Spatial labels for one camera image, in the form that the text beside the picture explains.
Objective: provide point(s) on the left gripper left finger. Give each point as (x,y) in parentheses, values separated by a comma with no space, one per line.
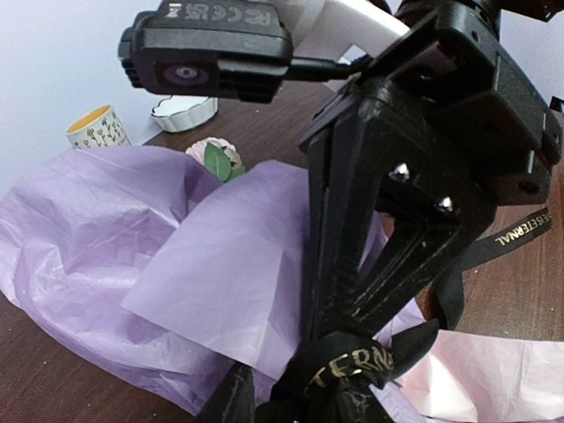
(233,401)

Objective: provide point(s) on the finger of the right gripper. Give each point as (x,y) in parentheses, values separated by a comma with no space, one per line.
(371,122)
(439,212)

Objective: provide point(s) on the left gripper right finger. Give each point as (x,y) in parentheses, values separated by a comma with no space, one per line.
(347,401)

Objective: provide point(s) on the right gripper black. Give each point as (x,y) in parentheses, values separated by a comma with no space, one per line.
(480,98)

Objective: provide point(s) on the black printed ribbon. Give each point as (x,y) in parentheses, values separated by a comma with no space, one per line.
(341,355)

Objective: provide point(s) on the pink carnation stem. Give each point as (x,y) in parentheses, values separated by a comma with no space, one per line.
(219,157)

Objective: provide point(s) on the purple wrapping paper sheet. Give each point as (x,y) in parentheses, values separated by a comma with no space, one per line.
(142,262)

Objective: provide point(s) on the white scalloped bowl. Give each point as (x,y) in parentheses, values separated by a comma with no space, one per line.
(182,113)

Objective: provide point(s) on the patterned cup with orange inside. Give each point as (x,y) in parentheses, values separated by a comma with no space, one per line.
(99,128)

